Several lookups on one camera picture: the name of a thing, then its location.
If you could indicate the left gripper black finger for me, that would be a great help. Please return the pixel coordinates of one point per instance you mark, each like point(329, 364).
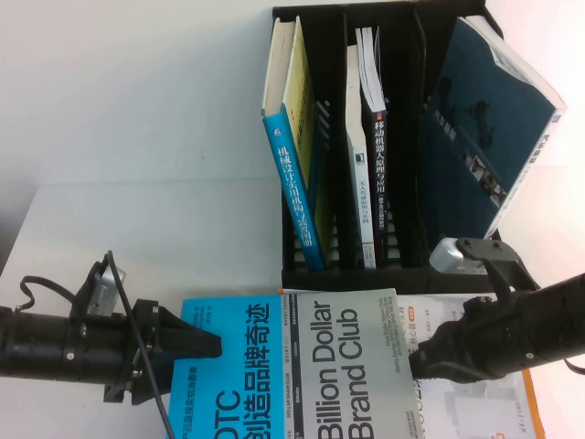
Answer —
point(196, 343)

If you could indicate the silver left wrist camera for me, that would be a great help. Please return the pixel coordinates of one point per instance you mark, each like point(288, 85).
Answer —
point(107, 288)

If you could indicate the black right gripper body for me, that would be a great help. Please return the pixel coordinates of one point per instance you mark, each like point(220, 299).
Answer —
point(496, 338)

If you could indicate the black plastic book stand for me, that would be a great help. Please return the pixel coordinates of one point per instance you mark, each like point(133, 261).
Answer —
point(402, 91)

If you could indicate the white orange ROS2 book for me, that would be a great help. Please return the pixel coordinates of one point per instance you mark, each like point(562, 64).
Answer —
point(484, 407)

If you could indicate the black spine robotics book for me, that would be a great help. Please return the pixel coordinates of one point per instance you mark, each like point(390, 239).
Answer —
point(378, 151)

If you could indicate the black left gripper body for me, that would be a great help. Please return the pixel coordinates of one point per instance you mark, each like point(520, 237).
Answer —
point(146, 329)

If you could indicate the large dark teal cover book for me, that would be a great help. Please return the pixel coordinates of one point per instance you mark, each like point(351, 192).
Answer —
point(475, 114)

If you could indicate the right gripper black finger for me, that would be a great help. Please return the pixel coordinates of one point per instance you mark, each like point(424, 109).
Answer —
point(441, 356)

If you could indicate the blue spine hardcover book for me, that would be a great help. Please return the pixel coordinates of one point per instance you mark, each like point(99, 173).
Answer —
point(292, 183)

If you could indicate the white spine paperback book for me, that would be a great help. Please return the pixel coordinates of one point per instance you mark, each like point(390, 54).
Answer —
point(358, 192)

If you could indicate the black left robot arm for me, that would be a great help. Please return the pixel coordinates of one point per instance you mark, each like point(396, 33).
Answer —
point(41, 343)

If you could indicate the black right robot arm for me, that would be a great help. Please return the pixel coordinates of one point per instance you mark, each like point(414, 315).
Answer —
point(557, 320)

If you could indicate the blue grey Billion Dollar book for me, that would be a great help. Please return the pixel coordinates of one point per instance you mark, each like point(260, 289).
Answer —
point(297, 366)

